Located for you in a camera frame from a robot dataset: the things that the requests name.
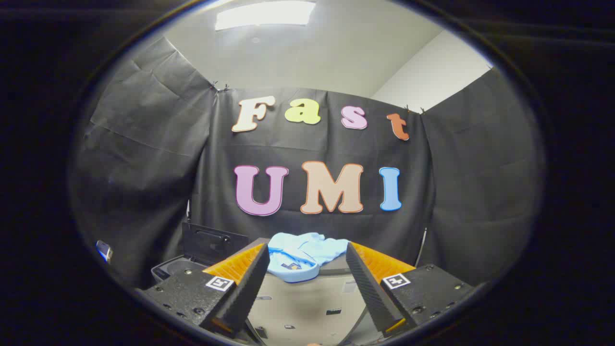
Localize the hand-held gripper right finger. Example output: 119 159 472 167
345 242 476 337

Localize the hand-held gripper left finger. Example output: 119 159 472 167
137 243 271 339

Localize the light blue polo shirt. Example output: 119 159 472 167
267 232 350 283

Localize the grey washing machine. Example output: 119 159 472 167
151 256 212 285

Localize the small blue shiny object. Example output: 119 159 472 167
95 239 114 264

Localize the black backdrop cloth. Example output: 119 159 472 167
70 36 546 289

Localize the ceiling light panel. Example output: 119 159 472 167
215 0 317 31

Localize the beige cabinet with dark frame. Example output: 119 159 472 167
243 237 373 346

